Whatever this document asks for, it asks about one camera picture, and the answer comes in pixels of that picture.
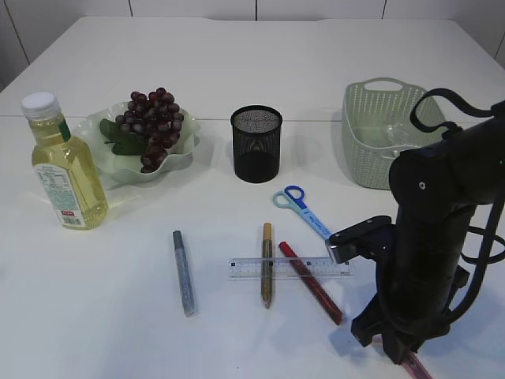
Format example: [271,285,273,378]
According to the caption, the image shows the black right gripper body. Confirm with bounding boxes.
[351,266,469,364]

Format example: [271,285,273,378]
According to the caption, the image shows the pink scissors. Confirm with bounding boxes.
[372,334,432,379]

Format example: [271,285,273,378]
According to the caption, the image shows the blue capped scissors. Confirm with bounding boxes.
[272,185,331,240]

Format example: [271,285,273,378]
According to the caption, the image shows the clear plastic sheet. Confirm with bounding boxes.
[381,122,419,159]

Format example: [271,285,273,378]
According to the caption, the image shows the purple artificial grape bunch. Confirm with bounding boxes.
[99,87,185,174]

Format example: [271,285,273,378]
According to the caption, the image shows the yellow tea bottle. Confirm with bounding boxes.
[21,92,108,230]

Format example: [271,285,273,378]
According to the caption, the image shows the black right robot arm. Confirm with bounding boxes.
[351,103,504,364]

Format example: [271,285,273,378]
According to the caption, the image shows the red glitter pen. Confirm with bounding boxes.
[279,242,344,325]

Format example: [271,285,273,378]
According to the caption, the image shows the clear plastic ruler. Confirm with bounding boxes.
[227,257,357,280]

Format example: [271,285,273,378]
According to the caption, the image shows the gold glitter pen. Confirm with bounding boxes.
[260,223,274,309]

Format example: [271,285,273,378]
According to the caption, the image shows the green plastic woven basket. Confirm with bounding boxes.
[342,77,443,190]

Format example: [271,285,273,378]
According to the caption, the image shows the silver glitter pen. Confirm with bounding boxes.
[172,230,196,317]

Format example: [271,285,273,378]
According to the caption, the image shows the black mesh pen holder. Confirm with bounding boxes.
[230,105,282,183]

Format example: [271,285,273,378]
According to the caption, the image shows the green wavy glass plate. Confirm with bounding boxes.
[73,102,200,184]

